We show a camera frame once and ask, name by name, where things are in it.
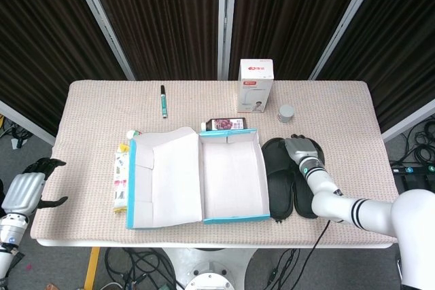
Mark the black slipper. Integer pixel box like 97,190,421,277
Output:
260,137,300,223
292,140,328,219

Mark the dark brown curtain panel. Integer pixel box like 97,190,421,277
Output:
83,0,226,81
0,0,127,137
317,0,435,133
229,0,375,81

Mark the beige cloth-covered table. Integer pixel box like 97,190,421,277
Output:
30,80,405,247

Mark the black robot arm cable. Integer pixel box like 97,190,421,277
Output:
295,219,332,290

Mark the small grey jar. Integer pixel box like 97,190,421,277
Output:
277,104,295,124

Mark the light blue shoe box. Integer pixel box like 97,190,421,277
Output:
125,126,272,230

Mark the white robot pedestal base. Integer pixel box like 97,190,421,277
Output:
159,247,259,290

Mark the green marker pen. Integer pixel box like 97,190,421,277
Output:
160,84,169,120

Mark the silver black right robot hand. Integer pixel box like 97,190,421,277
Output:
284,134,320,164

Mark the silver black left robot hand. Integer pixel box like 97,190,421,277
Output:
1,157,69,216

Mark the grey partition frame post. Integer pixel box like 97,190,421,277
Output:
308,0,387,81
67,0,137,81
382,98,435,143
217,0,238,81
0,99,57,147

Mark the dark juice bottle purple label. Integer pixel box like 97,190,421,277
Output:
200,117,249,132

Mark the white lamp carton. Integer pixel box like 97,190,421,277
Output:
237,58,275,113

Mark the black floor cable bundle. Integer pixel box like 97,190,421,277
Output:
389,118,435,168
103,247,179,290

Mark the yellow white snack packet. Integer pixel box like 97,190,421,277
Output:
112,143,131,215

